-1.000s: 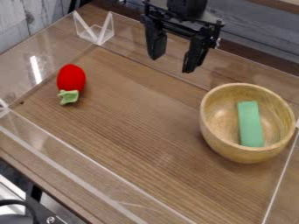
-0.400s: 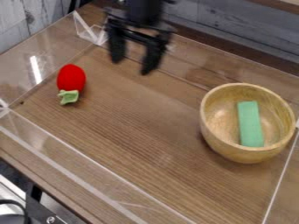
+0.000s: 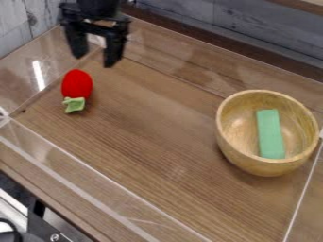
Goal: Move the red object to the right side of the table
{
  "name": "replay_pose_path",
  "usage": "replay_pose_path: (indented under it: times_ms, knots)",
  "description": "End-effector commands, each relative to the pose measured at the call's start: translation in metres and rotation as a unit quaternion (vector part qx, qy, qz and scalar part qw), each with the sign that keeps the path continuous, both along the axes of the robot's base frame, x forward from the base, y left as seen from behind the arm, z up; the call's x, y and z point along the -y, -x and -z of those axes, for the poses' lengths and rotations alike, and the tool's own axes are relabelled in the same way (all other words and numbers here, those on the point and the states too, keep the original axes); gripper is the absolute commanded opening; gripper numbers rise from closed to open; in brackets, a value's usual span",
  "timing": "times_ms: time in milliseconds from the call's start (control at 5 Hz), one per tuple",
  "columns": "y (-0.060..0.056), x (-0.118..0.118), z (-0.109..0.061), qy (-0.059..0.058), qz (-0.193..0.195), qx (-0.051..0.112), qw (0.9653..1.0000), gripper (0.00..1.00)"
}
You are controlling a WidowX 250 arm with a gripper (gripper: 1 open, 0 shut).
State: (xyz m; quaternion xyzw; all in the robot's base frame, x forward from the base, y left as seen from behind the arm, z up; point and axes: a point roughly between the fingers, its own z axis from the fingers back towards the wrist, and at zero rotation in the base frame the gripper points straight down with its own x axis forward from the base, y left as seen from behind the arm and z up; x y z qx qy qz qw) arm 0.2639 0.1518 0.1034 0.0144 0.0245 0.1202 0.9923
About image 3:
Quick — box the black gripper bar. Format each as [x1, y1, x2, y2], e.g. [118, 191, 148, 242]
[59, 2, 131, 68]

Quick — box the red plush strawberry toy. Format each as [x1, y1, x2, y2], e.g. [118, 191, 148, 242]
[60, 69, 94, 113]

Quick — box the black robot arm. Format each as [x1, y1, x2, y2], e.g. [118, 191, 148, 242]
[59, 0, 131, 68]

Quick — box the green rectangular block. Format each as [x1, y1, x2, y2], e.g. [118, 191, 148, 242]
[256, 110, 286, 159]

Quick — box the wooden bowl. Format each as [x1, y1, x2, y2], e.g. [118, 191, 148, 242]
[216, 90, 319, 177]

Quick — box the clear acrylic tray wall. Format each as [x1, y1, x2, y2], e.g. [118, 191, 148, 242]
[0, 20, 323, 242]

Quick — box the black metal table frame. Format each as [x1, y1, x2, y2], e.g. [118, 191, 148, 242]
[27, 199, 74, 242]

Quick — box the black cable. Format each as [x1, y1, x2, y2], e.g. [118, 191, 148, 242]
[0, 217, 24, 242]

